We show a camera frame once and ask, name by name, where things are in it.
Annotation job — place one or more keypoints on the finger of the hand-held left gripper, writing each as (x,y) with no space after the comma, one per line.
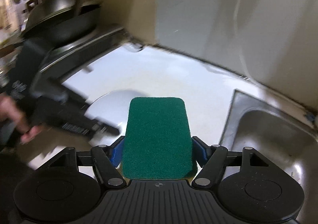
(92,128)

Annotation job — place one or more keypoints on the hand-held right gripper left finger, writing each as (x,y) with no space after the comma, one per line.
(116,152)

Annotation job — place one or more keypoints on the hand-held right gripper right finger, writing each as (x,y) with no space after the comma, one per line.
(200,150)

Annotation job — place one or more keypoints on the white bowl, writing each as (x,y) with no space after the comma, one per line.
(106,104)

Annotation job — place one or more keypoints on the green and yellow sponge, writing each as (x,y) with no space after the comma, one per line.
(159,137)

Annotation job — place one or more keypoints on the person's left hand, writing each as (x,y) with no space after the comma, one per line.
(12,112)

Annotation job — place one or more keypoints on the stainless steel stove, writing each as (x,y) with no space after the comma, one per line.
(79,50)

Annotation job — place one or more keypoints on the stainless steel sink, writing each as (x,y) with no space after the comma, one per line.
(273,139)

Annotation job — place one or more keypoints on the black wok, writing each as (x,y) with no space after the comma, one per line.
(64,20)

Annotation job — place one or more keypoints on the blue bottle cap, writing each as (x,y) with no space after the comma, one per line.
(309,116)

